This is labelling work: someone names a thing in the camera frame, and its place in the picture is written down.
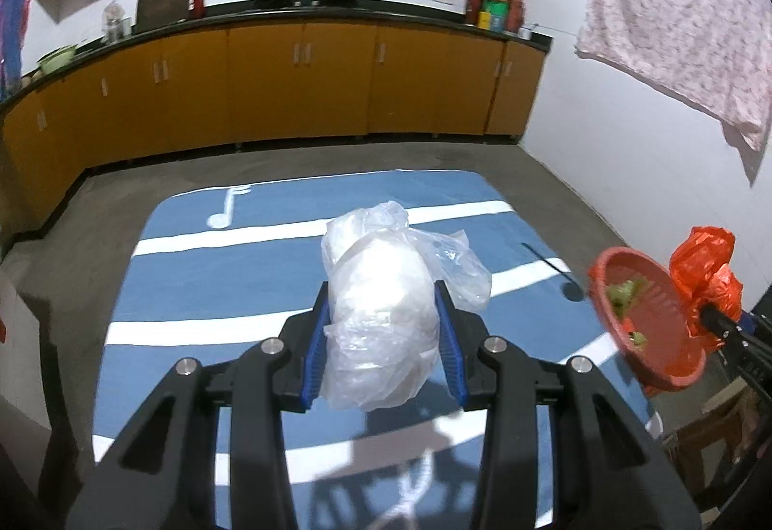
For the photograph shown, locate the lower wooden kitchen cabinets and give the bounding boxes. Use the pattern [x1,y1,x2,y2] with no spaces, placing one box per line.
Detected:
[1,19,548,239]

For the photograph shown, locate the clear jar on counter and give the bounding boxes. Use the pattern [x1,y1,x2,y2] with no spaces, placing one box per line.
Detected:
[102,1,131,44]

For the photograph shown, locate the blue striped tablecloth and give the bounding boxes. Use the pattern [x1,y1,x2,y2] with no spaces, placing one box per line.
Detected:
[92,171,662,529]

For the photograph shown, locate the red bottle on counter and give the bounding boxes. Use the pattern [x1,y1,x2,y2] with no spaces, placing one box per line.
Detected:
[190,0,207,19]

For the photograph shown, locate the olive green bag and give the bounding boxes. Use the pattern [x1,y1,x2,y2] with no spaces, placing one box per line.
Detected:
[606,278,650,349]

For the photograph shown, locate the red bag with containers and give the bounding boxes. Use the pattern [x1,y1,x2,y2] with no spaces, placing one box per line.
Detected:
[465,0,524,34]

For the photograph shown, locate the green pot on counter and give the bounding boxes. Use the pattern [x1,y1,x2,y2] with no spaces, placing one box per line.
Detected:
[38,45,77,75]

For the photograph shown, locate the black countertop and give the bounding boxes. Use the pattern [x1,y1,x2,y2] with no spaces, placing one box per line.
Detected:
[1,0,553,115]

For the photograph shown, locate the wooden stool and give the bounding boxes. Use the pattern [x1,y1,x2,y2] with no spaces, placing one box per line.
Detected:
[662,377,771,500]

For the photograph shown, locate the red plastic trash basket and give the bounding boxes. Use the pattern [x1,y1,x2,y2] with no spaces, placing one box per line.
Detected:
[589,246,706,395]

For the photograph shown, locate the white clear plastic bag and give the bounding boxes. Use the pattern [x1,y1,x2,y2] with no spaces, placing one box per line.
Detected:
[320,201,492,411]

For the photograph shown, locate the pink floral hanging cloth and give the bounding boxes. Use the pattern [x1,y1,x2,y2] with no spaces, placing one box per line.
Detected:
[577,0,771,151]

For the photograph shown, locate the dark cutting board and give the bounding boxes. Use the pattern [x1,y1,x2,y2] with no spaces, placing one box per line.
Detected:
[134,0,190,34]

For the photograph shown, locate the purple hanging cloth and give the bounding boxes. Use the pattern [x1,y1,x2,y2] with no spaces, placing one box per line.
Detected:
[0,0,30,99]

